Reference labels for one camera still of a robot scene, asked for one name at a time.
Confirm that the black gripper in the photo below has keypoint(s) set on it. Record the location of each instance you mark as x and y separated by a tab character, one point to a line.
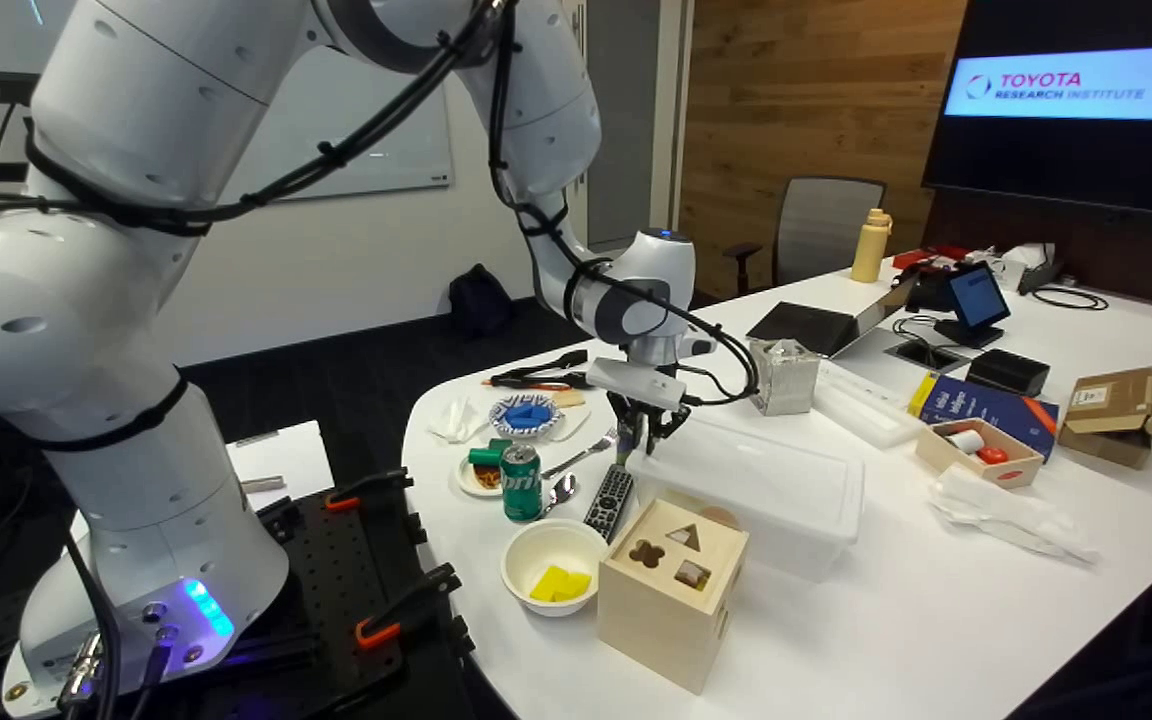
649	427

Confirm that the translucent plastic container lid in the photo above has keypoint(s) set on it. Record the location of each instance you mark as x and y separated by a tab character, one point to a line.
762	482

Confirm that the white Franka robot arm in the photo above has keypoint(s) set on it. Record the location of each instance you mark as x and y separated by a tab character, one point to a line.
139	332

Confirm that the black remote control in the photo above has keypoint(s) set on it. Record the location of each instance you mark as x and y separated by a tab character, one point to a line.
610	506

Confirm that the metal spoon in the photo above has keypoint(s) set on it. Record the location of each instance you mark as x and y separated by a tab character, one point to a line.
561	491

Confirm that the tan wooden block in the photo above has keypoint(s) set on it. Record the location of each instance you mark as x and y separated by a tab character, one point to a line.
569	399

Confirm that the blue patterned paper plate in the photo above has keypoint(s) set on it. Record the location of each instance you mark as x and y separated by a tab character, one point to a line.
520	433

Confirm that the green soda can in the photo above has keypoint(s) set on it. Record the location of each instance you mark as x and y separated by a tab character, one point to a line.
520	486

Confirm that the white bowl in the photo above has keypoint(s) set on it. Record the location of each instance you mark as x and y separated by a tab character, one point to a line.
520	544

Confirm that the green cylinder block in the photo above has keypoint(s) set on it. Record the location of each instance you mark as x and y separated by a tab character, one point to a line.
485	455

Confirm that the yellow block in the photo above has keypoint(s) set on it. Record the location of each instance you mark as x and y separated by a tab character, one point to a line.
561	586

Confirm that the brown orange toy piece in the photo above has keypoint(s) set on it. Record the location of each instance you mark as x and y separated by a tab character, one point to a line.
483	478

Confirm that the small white plate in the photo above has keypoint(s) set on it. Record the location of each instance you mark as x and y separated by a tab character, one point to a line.
477	486

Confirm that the wooden shape sorter box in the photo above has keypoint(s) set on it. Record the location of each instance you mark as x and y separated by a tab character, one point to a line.
663	613

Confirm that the white cutting board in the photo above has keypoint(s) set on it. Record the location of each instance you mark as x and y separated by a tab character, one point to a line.
789	544

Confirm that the black backpack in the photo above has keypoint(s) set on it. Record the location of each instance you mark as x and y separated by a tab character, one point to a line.
483	301

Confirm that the long clear plastic box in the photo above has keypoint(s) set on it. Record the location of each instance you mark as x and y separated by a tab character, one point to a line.
860	400

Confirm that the black orange clamp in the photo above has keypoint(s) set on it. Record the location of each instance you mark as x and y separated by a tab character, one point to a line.
362	491
403	606

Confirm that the grey office chair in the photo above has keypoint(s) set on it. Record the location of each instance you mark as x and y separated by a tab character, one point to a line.
820	227

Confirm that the tan yellow bottle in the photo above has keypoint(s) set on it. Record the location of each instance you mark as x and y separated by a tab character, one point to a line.
875	244

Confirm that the black mounting board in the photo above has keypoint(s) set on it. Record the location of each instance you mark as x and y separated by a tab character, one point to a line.
339	601

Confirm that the small cardboard tray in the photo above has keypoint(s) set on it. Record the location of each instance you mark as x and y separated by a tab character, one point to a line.
978	463

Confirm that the red object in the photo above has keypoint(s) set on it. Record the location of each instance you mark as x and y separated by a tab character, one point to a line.
920	262

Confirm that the white paper sheet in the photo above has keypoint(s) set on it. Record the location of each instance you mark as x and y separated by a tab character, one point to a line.
276	463

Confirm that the blue and yellow box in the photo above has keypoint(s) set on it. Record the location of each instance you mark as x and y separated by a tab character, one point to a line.
997	409

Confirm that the clear plastic bag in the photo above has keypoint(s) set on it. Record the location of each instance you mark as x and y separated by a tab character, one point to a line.
1003	514

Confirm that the small tablet on stand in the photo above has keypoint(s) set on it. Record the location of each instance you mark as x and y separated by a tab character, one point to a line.
978	299

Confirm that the small black box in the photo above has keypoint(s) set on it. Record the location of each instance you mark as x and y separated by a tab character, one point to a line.
1005	373

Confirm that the white device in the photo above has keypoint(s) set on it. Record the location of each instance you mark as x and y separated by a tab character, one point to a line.
1025	264

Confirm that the brown cardboard box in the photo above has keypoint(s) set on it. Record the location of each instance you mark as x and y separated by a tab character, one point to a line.
1118	405

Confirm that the wall television screen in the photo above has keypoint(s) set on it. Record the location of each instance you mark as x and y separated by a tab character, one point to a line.
1068	144

